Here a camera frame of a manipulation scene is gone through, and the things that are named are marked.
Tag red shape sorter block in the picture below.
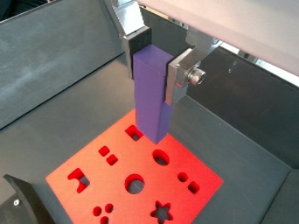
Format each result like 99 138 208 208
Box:
45 112 223 224

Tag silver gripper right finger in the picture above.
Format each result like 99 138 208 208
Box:
164 27 221 106

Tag purple rectangular block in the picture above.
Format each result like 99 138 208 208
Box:
133 45 173 144

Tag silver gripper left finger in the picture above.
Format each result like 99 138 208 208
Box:
104 0 152 78

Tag black curved object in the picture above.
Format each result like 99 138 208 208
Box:
0 174 56 224

